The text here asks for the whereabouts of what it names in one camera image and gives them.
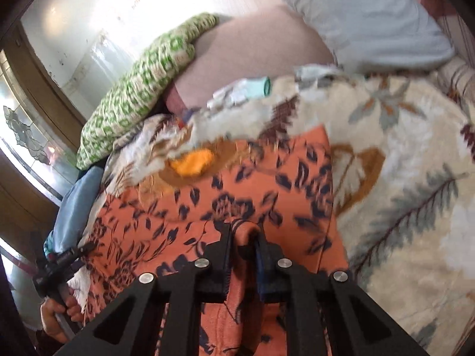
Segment small white and teal garment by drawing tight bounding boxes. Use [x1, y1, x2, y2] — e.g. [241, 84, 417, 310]
[206, 75, 271, 110]

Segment grey pillow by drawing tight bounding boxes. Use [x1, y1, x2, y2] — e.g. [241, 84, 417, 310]
[263, 0, 456, 74]

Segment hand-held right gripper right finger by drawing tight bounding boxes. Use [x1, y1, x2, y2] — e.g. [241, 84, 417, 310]
[254, 230, 428, 356]

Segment green patterned cushion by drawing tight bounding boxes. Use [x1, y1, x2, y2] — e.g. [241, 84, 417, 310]
[76, 12, 220, 169]

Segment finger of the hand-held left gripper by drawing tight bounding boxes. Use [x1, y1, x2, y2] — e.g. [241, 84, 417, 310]
[56, 243, 96, 266]

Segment floral fleece blanket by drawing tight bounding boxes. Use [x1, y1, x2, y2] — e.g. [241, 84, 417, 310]
[67, 65, 475, 356]

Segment frosted glass door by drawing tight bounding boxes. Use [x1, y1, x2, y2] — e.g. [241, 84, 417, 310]
[0, 26, 88, 208]

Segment person's left hand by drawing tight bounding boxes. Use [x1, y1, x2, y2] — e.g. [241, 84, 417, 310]
[40, 292, 84, 344]

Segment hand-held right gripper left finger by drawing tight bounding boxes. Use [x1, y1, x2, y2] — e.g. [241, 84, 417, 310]
[52, 222, 235, 356]

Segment orange floral cloth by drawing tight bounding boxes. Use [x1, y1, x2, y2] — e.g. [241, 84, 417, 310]
[80, 126, 351, 356]

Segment pink bed sheet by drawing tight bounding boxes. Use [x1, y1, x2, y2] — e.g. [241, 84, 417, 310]
[165, 0, 335, 116]

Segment striped beige cloth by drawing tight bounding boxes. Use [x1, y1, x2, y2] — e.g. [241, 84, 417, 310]
[393, 0, 475, 106]

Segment small plain orange cloth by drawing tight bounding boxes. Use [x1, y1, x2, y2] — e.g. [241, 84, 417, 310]
[169, 148, 216, 177]

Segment light blue cloth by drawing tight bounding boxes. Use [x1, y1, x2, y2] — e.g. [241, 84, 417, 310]
[44, 169, 109, 257]

